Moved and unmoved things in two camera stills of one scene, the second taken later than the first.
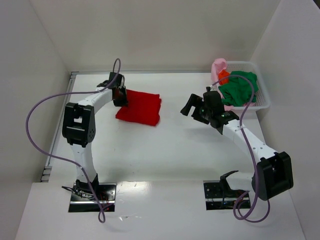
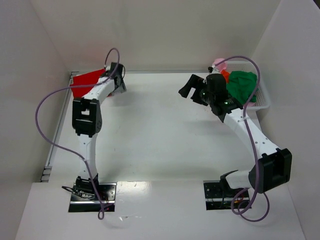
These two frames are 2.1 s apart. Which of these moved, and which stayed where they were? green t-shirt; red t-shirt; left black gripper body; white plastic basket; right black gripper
Moved: red t-shirt; right black gripper; left black gripper body
Stayed: white plastic basket; green t-shirt
